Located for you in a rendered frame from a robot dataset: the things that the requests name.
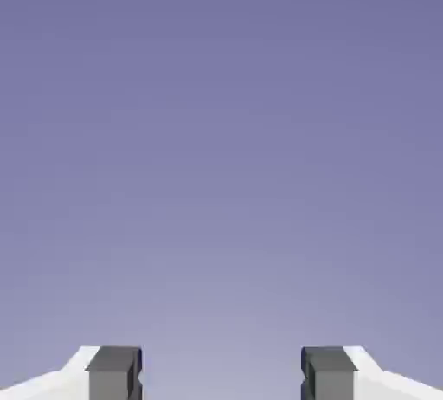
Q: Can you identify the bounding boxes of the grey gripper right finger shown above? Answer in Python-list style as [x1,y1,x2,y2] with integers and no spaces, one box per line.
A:
[299,345,443,400]

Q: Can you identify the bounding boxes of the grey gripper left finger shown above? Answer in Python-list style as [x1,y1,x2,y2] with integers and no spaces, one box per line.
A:
[0,345,144,400]

